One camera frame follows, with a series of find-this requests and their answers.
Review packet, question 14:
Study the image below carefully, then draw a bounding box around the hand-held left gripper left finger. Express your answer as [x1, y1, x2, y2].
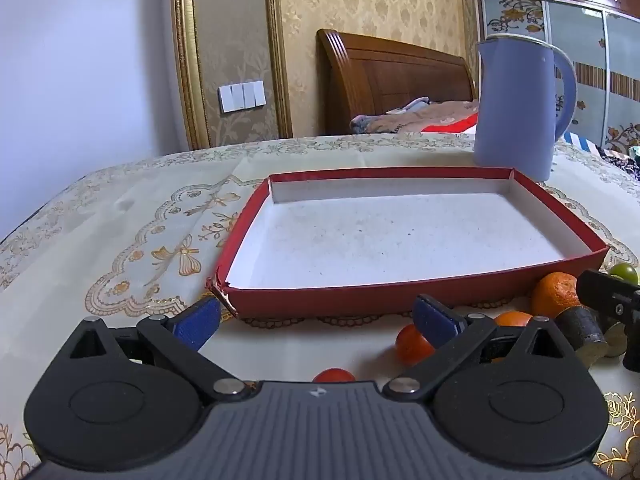
[67, 296, 251, 403]

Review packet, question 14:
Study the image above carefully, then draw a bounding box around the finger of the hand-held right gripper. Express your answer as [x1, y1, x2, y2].
[576, 269, 640, 322]

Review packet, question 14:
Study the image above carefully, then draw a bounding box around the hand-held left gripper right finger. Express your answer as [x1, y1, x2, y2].
[382, 294, 573, 403]

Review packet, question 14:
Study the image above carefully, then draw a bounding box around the green jujube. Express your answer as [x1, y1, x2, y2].
[607, 262, 640, 283]

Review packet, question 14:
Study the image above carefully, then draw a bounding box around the red cherry tomato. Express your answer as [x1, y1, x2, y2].
[312, 367, 357, 384]
[395, 324, 436, 366]

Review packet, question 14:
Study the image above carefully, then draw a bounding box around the mandarin orange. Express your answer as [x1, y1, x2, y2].
[531, 271, 582, 320]
[492, 311, 535, 329]

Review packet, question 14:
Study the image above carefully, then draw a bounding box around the red cardboard box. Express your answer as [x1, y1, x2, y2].
[205, 167, 611, 321]

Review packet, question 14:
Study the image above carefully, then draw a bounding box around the beige embroidered tablecloth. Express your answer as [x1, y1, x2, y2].
[0, 132, 640, 480]

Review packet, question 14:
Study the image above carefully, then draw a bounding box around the striped colourful bedding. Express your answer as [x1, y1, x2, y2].
[565, 132, 640, 181]

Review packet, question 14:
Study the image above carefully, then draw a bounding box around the red cloth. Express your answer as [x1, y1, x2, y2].
[420, 114, 478, 135]

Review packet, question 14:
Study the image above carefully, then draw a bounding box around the blue electric kettle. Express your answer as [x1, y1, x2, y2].
[472, 34, 578, 182]

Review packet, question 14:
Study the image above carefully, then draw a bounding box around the brown blanket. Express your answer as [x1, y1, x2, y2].
[350, 100, 481, 135]

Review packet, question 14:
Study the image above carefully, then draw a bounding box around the wooden bed headboard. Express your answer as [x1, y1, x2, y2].
[316, 29, 477, 135]

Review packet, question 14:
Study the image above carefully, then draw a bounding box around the floral sliding door wardrobe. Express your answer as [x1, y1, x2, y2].
[472, 0, 640, 153]

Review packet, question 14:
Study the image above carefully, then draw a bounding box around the white wall switch panel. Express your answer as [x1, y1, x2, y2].
[217, 80, 267, 113]

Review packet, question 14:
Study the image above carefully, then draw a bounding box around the wide gold wall moulding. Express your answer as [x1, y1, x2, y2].
[172, 0, 211, 151]

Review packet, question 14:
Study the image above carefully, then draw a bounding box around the narrow gold wall moulding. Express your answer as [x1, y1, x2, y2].
[262, 0, 293, 138]

